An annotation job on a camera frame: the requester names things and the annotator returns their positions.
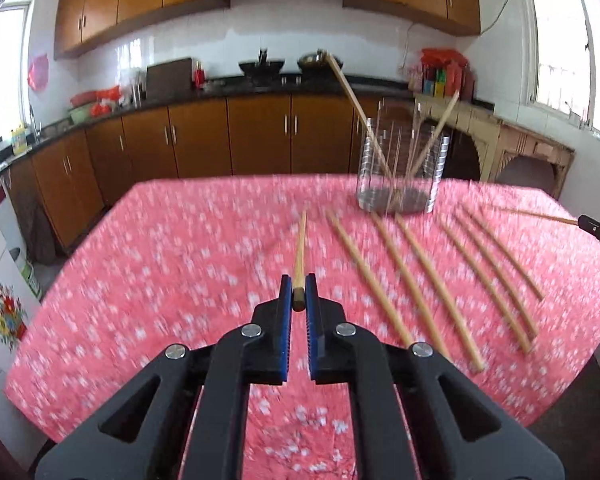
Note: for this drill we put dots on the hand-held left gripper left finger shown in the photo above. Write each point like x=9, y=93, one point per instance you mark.
x=285, y=340

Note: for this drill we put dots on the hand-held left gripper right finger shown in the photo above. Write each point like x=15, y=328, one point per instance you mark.
x=310, y=350

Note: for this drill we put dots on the single wooden chopstick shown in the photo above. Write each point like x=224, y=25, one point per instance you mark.
x=300, y=250
x=540, y=215
x=360, y=115
x=437, y=127

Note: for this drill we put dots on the group of bamboo chopsticks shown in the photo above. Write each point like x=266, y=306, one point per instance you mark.
x=373, y=285

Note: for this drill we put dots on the pale wooden side table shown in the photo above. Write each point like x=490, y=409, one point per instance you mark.
x=520, y=140

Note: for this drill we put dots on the pink floral tablecloth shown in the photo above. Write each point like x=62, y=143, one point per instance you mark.
x=155, y=270

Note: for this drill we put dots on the large sliding window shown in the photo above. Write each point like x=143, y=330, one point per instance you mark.
x=560, y=50

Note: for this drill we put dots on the dark sauce bottle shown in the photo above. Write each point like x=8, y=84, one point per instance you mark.
x=468, y=85

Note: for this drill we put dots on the red sauce bottle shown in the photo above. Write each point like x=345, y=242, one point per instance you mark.
x=454, y=80

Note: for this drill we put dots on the orange wooden base cabinets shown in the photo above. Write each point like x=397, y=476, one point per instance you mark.
x=200, y=135

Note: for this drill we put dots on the yellow green seasoning boxes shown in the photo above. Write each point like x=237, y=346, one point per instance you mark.
x=434, y=84

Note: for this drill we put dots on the red bag over bottles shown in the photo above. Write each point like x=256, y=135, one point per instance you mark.
x=442, y=57

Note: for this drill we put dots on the pink seasoning packet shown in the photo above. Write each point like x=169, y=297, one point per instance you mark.
x=415, y=80

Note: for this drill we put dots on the gas stove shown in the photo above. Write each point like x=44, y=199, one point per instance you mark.
x=275, y=82

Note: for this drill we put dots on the green white plastic bottle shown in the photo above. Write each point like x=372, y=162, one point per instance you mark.
x=27, y=275

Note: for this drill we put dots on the black wok with lid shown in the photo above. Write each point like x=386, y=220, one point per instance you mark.
x=261, y=66

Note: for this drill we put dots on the small red bottle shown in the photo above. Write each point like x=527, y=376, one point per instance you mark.
x=199, y=76

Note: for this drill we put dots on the wok with steel lid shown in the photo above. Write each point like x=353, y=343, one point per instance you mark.
x=312, y=62

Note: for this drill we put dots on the black kitchen countertop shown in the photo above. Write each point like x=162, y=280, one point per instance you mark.
x=130, y=105

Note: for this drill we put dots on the white floral printed cabinet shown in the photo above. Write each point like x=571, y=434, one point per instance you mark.
x=5, y=310

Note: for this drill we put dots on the dark wooden cutting board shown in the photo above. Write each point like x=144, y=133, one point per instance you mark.
x=169, y=80

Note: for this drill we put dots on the steel utensil cup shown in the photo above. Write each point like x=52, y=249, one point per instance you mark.
x=137, y=91

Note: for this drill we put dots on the red plastic bag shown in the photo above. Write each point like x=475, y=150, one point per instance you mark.
x=106, y=101

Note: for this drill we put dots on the green plastic basin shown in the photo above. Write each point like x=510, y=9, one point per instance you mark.
x=82, y=114

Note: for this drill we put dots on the red plastic basin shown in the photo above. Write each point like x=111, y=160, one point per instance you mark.
x=82, y=97

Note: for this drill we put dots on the yellow dish soap bottle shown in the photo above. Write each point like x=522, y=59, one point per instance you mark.
x=20, y=141

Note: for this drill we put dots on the steel faucet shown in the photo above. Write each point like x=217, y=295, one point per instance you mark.
x=33, y=120

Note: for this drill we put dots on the small kitchen window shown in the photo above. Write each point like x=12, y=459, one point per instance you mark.
x=5, y=70

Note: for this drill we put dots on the red bag on wall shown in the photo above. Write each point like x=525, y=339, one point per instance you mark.
x=38, y=72

